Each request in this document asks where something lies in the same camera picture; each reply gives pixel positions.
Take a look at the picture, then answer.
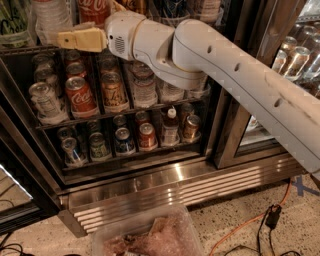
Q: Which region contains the red coke can top shelf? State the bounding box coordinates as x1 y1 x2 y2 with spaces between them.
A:
77 0 112 28

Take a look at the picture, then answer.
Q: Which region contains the gold can top shelf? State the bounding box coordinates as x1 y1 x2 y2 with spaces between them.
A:
119 0 148 14

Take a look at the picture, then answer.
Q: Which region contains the orange can middle shelf front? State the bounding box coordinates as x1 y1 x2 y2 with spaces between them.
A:
101 72 129 113

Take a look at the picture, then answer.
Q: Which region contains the water bottle left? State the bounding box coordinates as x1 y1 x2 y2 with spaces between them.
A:
133 68 157 108

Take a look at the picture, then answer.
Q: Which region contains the dark blue can shelf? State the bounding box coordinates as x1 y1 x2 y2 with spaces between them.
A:
154 0 190 27
115 127 136 156

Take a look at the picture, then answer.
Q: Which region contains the fridge sliding glass door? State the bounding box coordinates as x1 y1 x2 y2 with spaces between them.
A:
214 0 308 168

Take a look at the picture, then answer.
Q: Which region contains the dark blue can bottom shelf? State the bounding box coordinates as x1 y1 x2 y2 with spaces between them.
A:
115 127 136 156

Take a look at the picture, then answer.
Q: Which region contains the dark blue can top shelf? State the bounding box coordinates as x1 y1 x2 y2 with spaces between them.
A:
154 0 190 27

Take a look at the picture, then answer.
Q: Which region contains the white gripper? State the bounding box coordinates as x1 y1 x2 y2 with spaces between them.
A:
57 0 146 61

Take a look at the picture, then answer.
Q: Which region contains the steel fridge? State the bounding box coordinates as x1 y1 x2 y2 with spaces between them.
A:
0 0 318 237

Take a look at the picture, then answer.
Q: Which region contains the water bottle right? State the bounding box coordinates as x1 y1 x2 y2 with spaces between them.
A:
160 82 184 102

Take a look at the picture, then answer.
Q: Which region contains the red coke can middle shelf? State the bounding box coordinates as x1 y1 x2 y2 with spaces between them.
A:
65 76 99 118

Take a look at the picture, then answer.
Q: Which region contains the orange extension cable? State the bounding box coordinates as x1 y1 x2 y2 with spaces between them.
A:
209 178 294 256

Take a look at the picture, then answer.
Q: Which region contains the green lacroix can top shelf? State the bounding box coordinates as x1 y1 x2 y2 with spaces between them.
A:
0 0 33 48

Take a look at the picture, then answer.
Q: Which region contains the black power adapter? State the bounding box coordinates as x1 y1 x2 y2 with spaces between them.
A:
265 205 282 230

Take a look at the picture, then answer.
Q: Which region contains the white can top shelf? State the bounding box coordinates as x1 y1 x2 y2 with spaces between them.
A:
31 0 72 45

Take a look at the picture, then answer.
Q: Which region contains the clear plastic bin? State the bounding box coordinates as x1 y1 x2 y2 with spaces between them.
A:
91 204 204 256

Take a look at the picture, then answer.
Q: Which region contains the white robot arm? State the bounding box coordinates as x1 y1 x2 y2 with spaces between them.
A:
57 10 320 178

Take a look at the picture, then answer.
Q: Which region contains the copper can bottom shelf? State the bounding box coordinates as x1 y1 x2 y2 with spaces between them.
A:
182 114 201 142

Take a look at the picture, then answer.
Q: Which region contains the small white capped bottle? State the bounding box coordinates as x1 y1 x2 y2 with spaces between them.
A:
161 108 179 146

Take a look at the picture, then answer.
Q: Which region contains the blue white can bottom shelf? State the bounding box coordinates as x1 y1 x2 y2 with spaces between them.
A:
61 137 87 167

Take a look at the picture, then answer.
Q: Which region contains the silver can middle shelf front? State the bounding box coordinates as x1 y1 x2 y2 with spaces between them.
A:
29 82 69 125

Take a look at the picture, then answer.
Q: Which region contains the pale can top shelf right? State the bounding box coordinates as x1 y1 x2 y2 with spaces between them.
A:
189 0 222 24

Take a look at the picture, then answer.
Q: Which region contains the water bottle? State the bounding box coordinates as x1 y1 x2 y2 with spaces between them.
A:
133 68 157 108
160 82 184 102

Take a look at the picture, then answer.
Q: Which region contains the green can bottom shelf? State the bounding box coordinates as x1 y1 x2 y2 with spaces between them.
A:
89 132 112 162

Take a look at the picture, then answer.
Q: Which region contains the red white can bottom shelf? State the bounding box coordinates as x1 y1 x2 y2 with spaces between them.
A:
138 123 158 151

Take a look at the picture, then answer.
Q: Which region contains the red coke can shelf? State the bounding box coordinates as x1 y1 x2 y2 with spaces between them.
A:
65 76 99 118
77 0 112 28

